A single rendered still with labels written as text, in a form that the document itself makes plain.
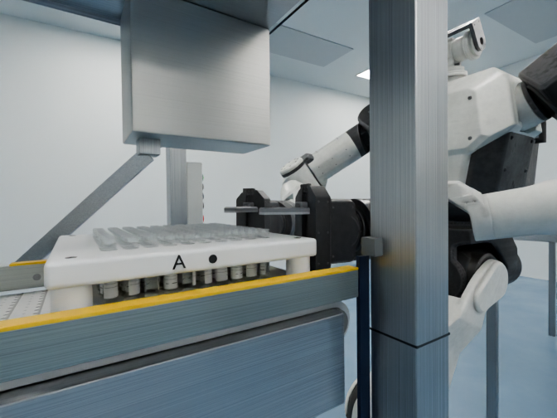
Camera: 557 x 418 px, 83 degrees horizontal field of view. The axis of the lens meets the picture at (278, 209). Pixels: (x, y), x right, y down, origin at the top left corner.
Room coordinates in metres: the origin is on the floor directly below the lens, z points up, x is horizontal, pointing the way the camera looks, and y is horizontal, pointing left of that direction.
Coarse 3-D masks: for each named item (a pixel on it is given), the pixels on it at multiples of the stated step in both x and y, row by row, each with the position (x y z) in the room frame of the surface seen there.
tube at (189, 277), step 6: (186, 234) 0.32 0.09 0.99; (192, 234) 0.31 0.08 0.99; (186, 240) 0.31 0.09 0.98; (192, 240) 0.31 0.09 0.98; (186, 276) 0.31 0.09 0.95; (192, 276) 0.31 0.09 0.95; (186, 282) 0.31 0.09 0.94; (192, 282) 0.31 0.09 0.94; (186, 288) 0.31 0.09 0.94; (192, 288) 0.31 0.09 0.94
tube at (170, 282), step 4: (164, 236) 0.30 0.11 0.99; (168, 236) 0.30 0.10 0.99; (172, 236) 0.30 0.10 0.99; (176, 236) 0.30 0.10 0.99; (164, 240) 0.30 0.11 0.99; (168, 240) 0.30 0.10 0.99; (172, 240) 0.30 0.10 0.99; (176, 240) 0.30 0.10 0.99; (164, 244) 0.30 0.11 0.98; (168, 244) 0.30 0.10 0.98; (172, 244) 0.30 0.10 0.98; (176, 244) 0.30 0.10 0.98; (164, 276) 0.30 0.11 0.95; (168, 276) 0.30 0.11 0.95; (172, 276) 0.30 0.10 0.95; (176, 276) 0.30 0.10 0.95; (164, 280) 0.30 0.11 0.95; (168, 280) 0.30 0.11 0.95; (172, 280) 0.30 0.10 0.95; (176, 280) 0.30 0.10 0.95; (164, 284) 0.30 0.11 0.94; (168, 284) 0.30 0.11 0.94; (172, 284) 0.30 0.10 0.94; (176, 284) 0.30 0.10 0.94; (164, 288) 0.30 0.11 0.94; (168, 288) 0.30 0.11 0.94; (172, 288) 0.30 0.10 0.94; (176, 288) 0.30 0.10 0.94; (164, 292) 0.30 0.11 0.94; (168, 292) 0.30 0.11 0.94; (172, 292) 0.30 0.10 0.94; (176, 292) 0.30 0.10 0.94
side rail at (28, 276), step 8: (40, 264) 0.42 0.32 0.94; (0, 272) 0.39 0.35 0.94; (8, 272) 0.40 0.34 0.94; (16, 272) 0.40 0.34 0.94; (24, 272) 0.41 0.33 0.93; (32, 272) 0.41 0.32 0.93; (40, 272) 0.42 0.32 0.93; (0, 280) 0.39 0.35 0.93; (8, 280) 0.40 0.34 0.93; (16, 280) 0.40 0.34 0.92; (24, 280) 0.41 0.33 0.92; (32, 280) 0.41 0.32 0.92; (40, 280) 0.42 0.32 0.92; (0, 288) 0.39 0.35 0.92; (8, 288) 0.40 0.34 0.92; (16, 288) 0.40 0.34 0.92; (24, 288) 0.41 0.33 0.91
